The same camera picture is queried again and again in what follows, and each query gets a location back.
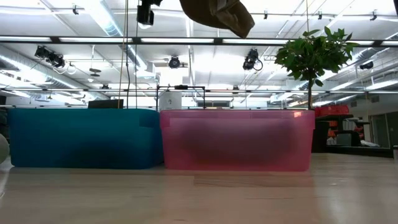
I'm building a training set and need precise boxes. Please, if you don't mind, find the navy blue hat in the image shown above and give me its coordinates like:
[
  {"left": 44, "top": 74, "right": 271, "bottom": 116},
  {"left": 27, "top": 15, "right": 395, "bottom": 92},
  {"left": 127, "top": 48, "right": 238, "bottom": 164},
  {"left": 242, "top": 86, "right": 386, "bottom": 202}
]
[{"left": 178, "top": 123, "right": 297, "bottom": 165}]

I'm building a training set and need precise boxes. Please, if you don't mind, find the tan baseball cap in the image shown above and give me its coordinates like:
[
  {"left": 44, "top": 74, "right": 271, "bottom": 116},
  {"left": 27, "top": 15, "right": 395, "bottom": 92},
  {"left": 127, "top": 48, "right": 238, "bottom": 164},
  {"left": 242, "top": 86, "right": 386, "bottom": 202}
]
[{"left": 179, "top": 0, "right": 256, "bottom": 39}]

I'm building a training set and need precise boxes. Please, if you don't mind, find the pink translucent plastic bin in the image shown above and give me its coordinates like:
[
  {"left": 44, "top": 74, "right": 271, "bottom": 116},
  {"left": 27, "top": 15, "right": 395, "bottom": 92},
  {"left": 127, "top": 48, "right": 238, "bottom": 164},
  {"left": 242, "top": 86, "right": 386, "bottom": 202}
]
[{"left": 159, "top": 108, "right": 316, "bottom": 172}]

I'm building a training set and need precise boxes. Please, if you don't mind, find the black monitor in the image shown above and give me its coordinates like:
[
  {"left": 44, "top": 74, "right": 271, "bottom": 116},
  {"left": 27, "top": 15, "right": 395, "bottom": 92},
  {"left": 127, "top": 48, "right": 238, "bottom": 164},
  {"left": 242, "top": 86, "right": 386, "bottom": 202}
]
[{"left": 88, "top": 99, "right": 124, "bottom": 109}]

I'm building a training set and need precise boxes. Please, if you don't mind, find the blue plastic bin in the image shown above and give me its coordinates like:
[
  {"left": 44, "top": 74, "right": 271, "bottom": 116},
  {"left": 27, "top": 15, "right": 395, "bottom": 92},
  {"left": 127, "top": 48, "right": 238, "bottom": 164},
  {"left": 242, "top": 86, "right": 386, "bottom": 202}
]
[{"left": 7, "top": 108, "right": 164, "bottom": 170}]

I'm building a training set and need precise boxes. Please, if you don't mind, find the black cart with parts bins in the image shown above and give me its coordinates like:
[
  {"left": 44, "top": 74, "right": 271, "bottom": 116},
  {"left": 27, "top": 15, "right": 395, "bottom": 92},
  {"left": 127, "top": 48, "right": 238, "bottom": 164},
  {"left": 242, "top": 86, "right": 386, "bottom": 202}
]
[{"left": 312, "top": 114, "right": 371, "bottom": 153}]

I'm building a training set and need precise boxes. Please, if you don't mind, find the small green leafy tree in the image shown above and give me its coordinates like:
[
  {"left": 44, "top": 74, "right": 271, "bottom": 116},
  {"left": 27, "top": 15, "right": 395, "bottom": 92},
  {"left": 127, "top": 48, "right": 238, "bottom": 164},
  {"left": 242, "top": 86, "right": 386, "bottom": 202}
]
[{"left": 274, "top": 26, "right": 361, "bottom": 110}]

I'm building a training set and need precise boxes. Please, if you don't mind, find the large red bin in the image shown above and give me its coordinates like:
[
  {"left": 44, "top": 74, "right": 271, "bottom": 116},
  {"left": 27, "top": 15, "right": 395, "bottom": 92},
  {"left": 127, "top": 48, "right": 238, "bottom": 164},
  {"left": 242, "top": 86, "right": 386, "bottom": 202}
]
[{"left": 314, "top": 105, "right": 350, "bottom": 118}]

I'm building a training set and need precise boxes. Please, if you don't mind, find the black double ceiling spotlight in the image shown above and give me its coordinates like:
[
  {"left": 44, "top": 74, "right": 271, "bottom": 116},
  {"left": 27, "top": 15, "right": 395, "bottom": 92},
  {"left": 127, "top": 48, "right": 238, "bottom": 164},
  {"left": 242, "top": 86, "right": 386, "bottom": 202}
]
[{"left": 34, "top": 45, "right": 66, "bottom": 68}]

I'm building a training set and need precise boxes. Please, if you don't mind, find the glass door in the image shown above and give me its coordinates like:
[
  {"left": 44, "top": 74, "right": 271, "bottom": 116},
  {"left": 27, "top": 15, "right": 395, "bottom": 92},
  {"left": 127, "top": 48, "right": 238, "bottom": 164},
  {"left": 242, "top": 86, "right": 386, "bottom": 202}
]
[{"left": 369, "top": 111, "right": 398, "bottom": 149}]

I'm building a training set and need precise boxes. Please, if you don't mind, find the pale grey-green rounded object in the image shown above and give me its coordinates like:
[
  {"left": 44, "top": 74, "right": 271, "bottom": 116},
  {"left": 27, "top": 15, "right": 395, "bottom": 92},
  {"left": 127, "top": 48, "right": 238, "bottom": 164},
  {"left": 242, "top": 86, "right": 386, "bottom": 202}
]
[{"left": 0, "top": 133, "right": 10, "bottom": 164}]

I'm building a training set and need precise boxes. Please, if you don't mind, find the black tube stand frame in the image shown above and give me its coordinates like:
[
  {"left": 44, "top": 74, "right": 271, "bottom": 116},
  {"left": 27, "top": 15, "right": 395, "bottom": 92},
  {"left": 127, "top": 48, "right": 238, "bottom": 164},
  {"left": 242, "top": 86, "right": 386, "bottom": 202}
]
[{"left": 156, "top": 84, "right": 206, "bottom": 110}]

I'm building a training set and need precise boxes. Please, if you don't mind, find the black ceiling spotlight with cable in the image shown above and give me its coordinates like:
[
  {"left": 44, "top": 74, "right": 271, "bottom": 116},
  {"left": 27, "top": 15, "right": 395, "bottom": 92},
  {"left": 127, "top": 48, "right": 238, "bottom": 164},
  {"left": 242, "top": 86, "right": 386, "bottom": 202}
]
[{"left": 242, "top": 48, "right": 264, "bottom": 71}]

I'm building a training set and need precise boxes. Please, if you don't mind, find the black hanging cable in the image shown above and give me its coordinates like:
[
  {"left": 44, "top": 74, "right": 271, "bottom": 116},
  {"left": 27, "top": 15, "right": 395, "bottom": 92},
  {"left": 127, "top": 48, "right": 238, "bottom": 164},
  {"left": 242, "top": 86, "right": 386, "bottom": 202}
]
[{"left": 134, "top": 24, "right": 139, "bottom": 109}]

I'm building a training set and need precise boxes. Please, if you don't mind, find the black overhead camera box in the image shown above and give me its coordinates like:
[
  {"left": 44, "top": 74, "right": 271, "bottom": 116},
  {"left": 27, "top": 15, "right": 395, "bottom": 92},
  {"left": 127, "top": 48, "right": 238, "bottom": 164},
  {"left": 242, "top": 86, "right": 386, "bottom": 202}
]
[{"left": 136, "top": 0, "right": 163, "bottom": 26}]

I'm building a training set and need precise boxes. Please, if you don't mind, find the black rig frame bar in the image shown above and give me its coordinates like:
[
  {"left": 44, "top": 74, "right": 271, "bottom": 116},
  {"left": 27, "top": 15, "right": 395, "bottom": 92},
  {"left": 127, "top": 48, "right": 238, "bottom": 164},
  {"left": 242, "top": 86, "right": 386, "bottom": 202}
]
[{"left": 0, "top": 34, "right": 398, "bottom": 47}]

